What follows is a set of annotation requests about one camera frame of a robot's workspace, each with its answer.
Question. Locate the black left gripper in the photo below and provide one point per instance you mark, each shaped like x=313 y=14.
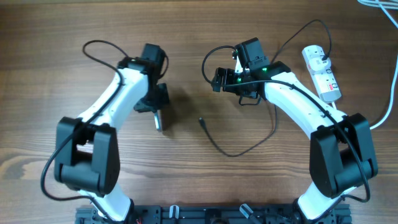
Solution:
x=162 y=99

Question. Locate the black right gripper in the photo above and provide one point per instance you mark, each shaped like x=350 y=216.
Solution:
x=229 y=74

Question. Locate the blue Galaxy smartphone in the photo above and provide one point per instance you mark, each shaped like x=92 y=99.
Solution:
x=158 y=123

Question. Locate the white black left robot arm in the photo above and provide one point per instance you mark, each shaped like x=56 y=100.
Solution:
x=86 y=157

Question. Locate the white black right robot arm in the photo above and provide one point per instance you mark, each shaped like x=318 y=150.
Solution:
x=342 y=154

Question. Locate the white USB charger plug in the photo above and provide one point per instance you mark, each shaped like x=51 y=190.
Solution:
x=317 y=65

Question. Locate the white power strip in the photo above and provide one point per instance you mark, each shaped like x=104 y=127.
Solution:
x=325 y=83

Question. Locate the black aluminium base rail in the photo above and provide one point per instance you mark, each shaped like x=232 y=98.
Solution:
x=271 y=213

